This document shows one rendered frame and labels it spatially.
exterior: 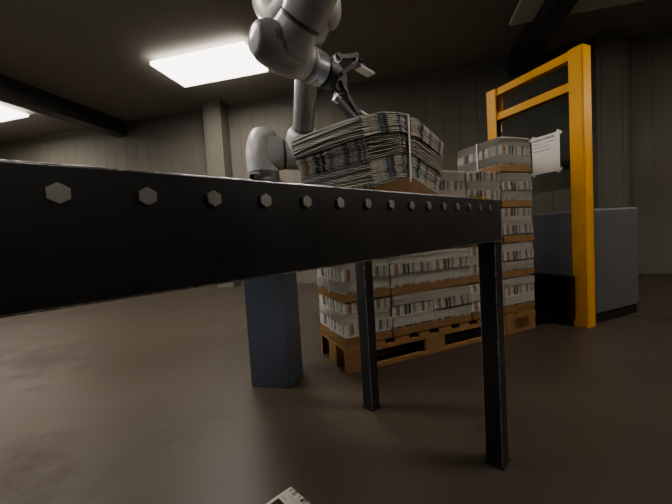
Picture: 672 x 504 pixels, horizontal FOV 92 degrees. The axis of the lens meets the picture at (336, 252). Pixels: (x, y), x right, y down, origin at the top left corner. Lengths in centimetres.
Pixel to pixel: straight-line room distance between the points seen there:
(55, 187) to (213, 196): 13
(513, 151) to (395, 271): 119
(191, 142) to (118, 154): 148
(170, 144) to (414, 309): 531
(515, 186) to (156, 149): 560
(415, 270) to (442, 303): 28
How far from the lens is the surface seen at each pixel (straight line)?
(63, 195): 35
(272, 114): 554
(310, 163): 101
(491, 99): 326
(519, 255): 248
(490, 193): 229
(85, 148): 764
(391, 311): 184
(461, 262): 209
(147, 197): 36
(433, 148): 112
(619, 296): 313
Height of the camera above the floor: 73
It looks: 3 degrees down
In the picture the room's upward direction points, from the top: 4 degrees counter-clockwise
